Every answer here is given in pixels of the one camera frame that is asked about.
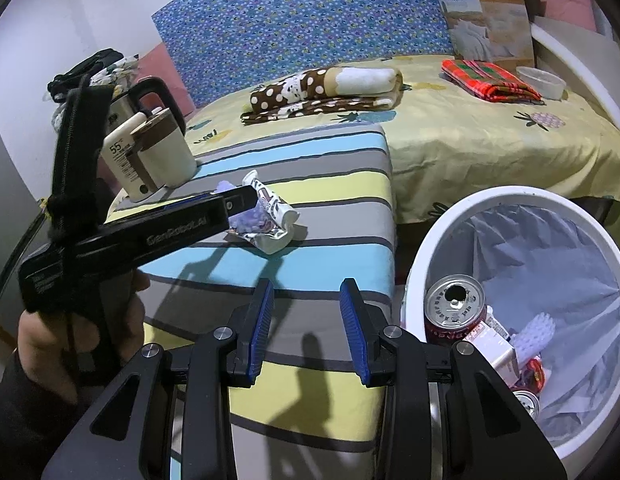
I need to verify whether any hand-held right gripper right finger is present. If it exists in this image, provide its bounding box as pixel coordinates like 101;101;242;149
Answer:
340;278;555;480

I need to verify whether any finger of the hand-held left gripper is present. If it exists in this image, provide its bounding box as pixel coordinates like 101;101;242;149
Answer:
155;185;261;218

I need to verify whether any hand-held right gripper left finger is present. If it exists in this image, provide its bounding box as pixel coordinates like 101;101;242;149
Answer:
40;278;275;480

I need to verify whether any purple white wrapper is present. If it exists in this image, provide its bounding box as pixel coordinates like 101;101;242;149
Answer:
215;170;301;256

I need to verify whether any red drink can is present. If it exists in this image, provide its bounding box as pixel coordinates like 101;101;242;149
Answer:
512;387;541;422
424;274;490;346

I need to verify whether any pink white carton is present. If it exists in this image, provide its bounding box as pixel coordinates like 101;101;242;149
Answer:
462;320;520;386

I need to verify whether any lilac bumpy packet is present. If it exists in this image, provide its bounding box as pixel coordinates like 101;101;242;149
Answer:
512;312;556;367

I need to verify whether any person's left forearm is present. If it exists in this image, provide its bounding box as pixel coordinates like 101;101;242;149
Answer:
0;350;78;480

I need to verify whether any person's left hand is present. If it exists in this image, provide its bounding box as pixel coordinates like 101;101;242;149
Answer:
17;269;152;406

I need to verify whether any striped table cloth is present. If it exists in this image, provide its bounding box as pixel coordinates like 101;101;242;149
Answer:
105;124;398;480

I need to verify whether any beige brown insulated mug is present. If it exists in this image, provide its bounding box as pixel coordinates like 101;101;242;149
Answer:
100;107;198;204

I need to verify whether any brown polka dot blanket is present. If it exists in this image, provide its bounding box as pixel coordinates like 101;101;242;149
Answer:
240;66;403;126

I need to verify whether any stainless steel kettle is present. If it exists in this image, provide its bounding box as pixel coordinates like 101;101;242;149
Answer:
107;77;188;133

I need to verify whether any floral cloth bundle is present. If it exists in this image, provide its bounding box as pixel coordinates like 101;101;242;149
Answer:
52;55;141;126

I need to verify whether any black bag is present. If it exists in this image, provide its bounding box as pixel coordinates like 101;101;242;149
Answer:
47;48;123;96

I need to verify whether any blue floral board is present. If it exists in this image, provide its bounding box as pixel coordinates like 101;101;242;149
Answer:
151;0;455;108

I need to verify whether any yellow bed sheet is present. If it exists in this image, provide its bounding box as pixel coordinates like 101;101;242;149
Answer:
182;52;620;223

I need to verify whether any red plaid cloth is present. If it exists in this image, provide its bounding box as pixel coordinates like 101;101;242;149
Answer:
441;59;543;103

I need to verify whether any printed cardboard box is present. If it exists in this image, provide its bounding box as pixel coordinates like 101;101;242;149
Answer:
430;0;538;73

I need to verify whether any white plastic bowl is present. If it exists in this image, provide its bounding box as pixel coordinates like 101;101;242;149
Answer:
516;66;565;101

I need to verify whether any white foam board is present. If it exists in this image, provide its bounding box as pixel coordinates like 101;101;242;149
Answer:
532;27;620;133

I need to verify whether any beige board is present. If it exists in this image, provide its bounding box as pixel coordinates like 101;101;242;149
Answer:
532;15;615;61

